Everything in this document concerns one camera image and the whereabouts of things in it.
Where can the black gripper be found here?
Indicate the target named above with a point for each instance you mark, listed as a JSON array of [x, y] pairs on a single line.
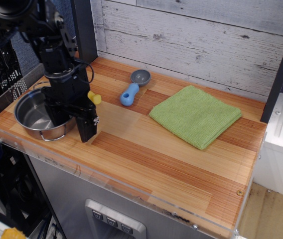
[[67, 97]]

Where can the silver dispenser button panel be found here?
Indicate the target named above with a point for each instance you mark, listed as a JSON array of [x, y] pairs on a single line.
[[107, 223]]

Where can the green folded cloth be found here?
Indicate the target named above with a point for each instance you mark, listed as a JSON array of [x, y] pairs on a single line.
[[195, 116]]

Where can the dark right vertical post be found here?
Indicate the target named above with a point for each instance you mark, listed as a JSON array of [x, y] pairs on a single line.
[[282, 64]]

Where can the dark vertical post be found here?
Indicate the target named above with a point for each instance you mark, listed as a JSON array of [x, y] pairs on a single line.
[[84, 28], [282, 64]]

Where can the stainless steel bowl with handles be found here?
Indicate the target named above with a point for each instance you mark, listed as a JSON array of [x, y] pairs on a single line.
[[31, 114]]

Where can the dark left vertical post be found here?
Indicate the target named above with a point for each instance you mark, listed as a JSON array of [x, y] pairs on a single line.
[[84, 28]]

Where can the blue and grey toy scoop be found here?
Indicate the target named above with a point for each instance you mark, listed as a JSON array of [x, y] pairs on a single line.
[[139, 78]]

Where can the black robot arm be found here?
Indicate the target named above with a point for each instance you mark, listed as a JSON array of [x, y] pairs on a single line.
[[42, 26]]

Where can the yellow toy banana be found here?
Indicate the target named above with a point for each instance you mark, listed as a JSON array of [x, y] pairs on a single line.
[[94, 98]]

